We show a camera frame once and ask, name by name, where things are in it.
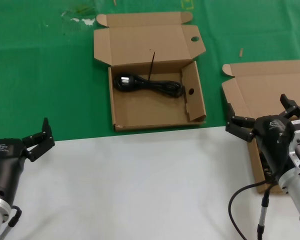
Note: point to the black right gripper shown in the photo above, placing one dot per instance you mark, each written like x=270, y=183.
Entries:
x=272, y=140

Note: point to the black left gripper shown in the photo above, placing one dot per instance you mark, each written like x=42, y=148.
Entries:
x=5, y=162

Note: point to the cardboard box holding parts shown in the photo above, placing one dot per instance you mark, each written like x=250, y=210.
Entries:
x=260, y=85

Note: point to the cardboard box with round holes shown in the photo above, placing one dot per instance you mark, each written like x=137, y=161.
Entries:
x=150, y=112

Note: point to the green table cloth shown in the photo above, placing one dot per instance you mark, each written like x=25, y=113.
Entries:
x=40, y=75

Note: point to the cardboard scrap strip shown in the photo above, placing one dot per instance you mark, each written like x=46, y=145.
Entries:
x=241, y=52

